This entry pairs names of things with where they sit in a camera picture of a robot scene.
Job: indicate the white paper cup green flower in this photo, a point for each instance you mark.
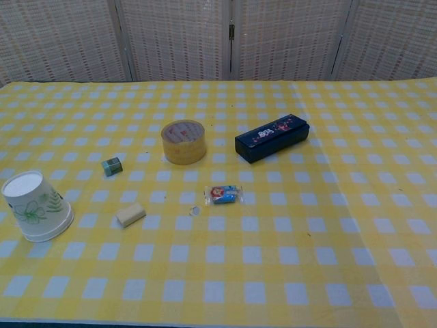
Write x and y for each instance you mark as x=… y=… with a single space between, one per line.
x=30 y=201

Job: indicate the yellow white checkered tablecloth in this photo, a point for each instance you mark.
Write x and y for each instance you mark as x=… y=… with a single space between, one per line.
x=259 y=259

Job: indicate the wrapped candy packet blue red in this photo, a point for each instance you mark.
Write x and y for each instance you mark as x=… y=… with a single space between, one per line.
x=223 y=195

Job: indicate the clear yellowish packing tape roll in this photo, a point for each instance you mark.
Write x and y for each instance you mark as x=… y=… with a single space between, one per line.
x=184 y=145

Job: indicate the dark blue pencil case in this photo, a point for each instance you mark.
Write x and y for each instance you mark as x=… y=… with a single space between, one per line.
x=269 y=140

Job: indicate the pale yellow eraser block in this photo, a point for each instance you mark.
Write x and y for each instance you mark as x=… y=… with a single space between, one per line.
x=131 y=214

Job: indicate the small green eraser box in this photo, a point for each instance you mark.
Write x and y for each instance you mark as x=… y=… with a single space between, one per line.
x=112 y=166

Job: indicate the brass screen hinge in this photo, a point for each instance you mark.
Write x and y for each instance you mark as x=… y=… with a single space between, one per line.
x=231 y=30

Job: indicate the woven folding screen panel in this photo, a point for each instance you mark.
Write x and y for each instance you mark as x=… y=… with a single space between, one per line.
x=174 y=37
x=290 y=37
x=392 y=37
x=58 y=37

